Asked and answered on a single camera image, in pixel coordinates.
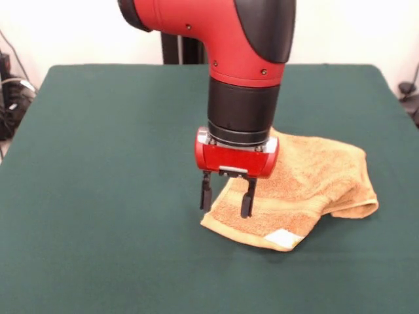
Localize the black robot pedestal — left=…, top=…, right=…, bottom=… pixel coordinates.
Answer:
left=160, top=31, right=210, bottom=65

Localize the black clamp with cable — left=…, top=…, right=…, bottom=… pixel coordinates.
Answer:
left=397, top=61, right=419, bottom=128

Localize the black wall power adapter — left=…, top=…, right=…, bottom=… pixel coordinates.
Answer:
left=0, top=52, right=12, bottom=82

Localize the orange terry towel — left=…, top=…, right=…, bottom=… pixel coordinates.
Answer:
left=200, top=127, right=380, bottom=253

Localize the dark green table cloth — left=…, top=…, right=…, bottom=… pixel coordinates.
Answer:
left=0, top=63, right=419, bottom=314

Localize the tangled black cable bundle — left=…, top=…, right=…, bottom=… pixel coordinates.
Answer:
left=0, top=29, right=37, bottom=141

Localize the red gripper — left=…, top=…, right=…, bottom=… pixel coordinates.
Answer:
left=194, top=133, right=281, bottom=219

